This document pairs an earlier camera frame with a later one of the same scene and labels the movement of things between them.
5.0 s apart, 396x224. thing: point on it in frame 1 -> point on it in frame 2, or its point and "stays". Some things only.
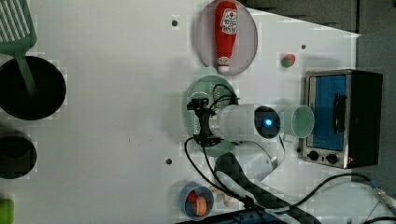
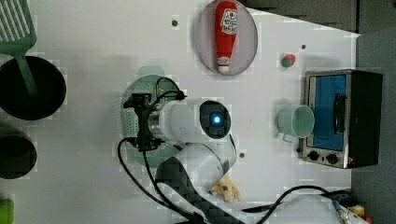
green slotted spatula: x=18 y=35 stays
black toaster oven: x=346 y=106 stays
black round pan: x=49 y=84 stays
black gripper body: x=205 y=138 -> x=141 y=103
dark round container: x=18 y=156 stays
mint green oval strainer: x=219 y=92 -> x=150 y=80
